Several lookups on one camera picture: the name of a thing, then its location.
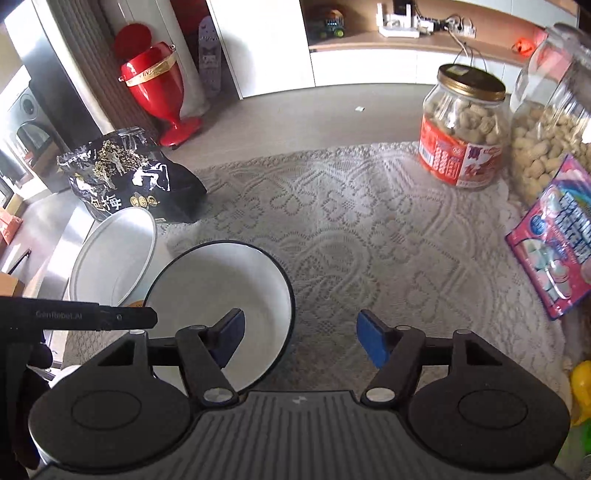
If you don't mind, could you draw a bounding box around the pink candy packet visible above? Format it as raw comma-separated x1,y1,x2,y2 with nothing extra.
505,154,591,320

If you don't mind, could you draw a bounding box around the steel refrigerator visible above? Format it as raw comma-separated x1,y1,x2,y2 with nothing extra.
4,0,118,144

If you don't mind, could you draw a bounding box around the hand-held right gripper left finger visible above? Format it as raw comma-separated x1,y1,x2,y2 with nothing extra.
99,308,245,407

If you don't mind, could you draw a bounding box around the large glass jar with lid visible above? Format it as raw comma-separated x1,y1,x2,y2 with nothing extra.
508,22,591,209

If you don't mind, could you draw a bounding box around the blue bowl with black rim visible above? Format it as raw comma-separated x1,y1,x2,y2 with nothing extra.
144,240,297,398

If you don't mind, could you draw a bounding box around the green toy tractor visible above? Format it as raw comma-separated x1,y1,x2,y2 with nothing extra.
308,13,346,40

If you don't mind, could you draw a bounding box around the peanut jar with red label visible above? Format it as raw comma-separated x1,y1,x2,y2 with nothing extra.
419,63,511,191

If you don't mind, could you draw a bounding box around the black snack bag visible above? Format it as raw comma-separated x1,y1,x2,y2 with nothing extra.
57,127,208,225

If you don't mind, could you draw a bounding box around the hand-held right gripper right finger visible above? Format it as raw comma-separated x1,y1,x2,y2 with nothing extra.
356,309,502,407

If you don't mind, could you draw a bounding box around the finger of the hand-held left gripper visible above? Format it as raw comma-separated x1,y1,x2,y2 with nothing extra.
99,305,158,330

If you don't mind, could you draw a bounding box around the patterned skateboard deck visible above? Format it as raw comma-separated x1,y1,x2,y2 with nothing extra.
198,16,222,98

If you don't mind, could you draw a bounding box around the white lace tablecloth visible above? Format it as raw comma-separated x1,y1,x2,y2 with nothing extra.
64,141,574,400

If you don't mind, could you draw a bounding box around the red pedestal bin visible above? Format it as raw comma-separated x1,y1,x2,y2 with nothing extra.
113,23,204,149

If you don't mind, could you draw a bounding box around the white power strip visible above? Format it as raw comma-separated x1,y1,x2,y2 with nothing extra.
418,15,477,38

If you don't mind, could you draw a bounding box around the white bowl with orange label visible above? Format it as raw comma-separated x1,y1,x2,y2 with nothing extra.
69,207,158,309

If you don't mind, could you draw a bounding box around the yellow duck toy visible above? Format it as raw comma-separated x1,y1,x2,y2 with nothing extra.
570,360,591,426

